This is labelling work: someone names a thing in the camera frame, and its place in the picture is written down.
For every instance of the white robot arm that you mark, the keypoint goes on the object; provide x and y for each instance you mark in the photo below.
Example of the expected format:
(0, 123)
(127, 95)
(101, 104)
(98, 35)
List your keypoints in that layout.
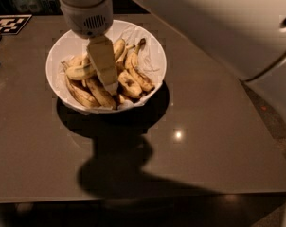
(246, 36)

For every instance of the spotted middle banana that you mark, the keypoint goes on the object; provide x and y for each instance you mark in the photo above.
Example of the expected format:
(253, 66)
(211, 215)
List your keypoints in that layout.
(129, 85)

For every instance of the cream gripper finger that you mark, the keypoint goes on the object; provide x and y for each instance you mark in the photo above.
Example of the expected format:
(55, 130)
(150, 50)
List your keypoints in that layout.
(101, 53)

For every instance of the front center banana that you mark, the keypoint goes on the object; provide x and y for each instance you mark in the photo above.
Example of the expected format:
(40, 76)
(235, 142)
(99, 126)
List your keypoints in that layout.
(100, 94)

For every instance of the right curved banana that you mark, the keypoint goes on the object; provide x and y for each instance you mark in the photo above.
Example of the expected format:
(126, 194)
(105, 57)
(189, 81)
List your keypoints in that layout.
(131, 65)

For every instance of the front left banana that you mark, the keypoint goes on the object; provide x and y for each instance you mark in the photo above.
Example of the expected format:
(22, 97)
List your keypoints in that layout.
(80, 94)

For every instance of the large top banana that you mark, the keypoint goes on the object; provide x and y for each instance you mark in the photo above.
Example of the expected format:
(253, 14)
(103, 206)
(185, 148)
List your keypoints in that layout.
(81, 67)

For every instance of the white bowl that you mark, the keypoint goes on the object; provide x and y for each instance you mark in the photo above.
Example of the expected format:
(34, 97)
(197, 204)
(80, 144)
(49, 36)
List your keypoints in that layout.
(143, 60)

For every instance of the black white marker tag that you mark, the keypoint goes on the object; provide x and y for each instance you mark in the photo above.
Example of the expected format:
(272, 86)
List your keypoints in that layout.
(13, 24)

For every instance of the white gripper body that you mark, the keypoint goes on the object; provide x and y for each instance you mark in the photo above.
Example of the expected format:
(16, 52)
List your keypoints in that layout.
(86, 20)

